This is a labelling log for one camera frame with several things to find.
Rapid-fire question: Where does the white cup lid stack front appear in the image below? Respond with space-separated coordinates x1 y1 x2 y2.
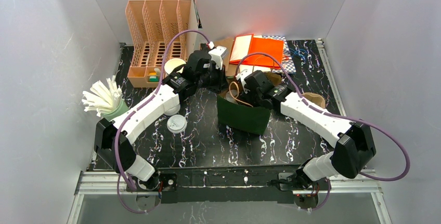
166 114 187 134

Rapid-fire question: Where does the peach plastic file organizer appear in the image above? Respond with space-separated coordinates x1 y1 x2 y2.
125 0 206 88

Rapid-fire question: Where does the checkered blue white bag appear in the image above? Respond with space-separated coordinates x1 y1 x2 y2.
262 35 296 74

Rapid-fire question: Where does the white cup lid stack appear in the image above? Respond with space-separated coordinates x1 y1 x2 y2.
164 105 180 116
166 114 187 134

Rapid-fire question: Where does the white cup lid stack back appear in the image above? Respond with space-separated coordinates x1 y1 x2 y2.
164 105 180 116

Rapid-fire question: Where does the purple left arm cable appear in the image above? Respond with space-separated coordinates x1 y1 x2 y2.
114 29 214 215

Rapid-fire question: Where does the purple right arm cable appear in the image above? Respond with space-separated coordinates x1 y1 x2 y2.
235 52 411 213

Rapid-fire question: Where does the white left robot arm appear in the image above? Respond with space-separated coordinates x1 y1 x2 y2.
94 46 227 191

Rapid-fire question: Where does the bundle of white wrapped straws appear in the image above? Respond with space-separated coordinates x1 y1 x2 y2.
81 75 123 117

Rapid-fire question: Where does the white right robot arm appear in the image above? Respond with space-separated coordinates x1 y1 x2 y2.
236 70 376 187

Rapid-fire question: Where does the stack of white paper cups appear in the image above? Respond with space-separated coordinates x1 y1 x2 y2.
164 58 186 75

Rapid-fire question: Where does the orange paper bag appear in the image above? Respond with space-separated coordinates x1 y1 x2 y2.
229 34 284 69

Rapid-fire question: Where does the stack of pulp cup carriers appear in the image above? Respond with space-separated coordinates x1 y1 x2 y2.
302 93 326 109

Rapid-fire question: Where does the green straw holder cup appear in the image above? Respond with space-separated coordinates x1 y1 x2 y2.
101 100 129 121

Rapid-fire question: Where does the brown kraft paper bag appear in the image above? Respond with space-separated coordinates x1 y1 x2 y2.
213 37 238 77

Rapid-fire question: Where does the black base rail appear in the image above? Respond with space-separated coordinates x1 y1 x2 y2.
125 162 321 204

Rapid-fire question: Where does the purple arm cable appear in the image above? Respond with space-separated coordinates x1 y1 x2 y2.
235 52 411 213
114 29 214 215

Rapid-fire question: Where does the green paper bag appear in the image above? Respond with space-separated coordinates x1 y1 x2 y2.
216 71 283 136

